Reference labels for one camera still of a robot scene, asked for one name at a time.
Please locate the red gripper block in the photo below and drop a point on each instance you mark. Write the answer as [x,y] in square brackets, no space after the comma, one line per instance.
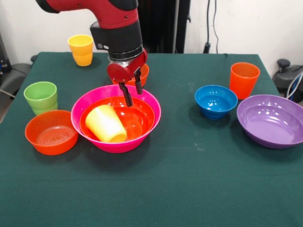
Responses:
[120,72]

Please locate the large orange plastic bowl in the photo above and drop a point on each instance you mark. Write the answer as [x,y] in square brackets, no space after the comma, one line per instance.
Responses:
[139,118]

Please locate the yellow plastic cup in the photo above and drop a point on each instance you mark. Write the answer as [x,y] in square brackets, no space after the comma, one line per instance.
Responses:
[81,52]
[104,123]

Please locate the large pink plastic bowl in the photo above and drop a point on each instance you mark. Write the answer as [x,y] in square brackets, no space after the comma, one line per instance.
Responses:
[118,147]

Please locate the blue plastic bowl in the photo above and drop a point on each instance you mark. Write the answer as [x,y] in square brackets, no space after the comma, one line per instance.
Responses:
[215,104]

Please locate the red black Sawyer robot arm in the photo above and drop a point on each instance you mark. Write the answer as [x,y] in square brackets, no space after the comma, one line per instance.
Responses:
[113,19]

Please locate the small orange plastic bowl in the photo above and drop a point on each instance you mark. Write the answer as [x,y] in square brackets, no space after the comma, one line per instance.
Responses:
[52,142]
[145,75]

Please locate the black column stand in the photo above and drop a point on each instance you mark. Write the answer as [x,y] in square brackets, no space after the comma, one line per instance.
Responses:
[165,23]

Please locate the green plastic cup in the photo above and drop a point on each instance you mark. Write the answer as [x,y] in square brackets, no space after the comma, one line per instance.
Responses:
[41,97]

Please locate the dark green table cloth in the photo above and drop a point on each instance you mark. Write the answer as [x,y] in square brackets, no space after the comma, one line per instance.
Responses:
[142,189]

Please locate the orange plastic cup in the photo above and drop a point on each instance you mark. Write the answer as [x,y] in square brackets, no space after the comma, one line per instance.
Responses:
[243,80]

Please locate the black chair base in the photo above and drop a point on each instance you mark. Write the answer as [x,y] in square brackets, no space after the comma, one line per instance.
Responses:
[286,71]
[16,73]

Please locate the purple plastic bowl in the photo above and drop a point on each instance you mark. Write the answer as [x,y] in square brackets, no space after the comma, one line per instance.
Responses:
[272,123]

